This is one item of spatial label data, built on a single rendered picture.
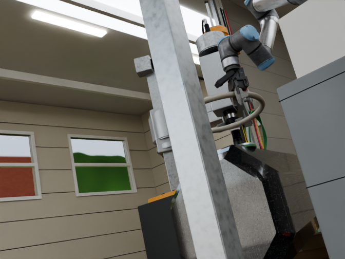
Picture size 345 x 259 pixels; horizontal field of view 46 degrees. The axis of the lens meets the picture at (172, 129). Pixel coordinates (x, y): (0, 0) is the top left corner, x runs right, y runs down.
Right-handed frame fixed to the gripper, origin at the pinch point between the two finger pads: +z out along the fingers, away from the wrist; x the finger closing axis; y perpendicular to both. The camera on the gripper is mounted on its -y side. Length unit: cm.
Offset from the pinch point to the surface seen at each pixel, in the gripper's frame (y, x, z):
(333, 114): 17, -45, 25
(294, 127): 7.6, -31.1, 24.2
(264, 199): 21, 40, 40
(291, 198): 40, 45, 42
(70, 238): -103, 714, -35
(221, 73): 26, 68, -53
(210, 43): 22, 66, -76
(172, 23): -51, -83, 9
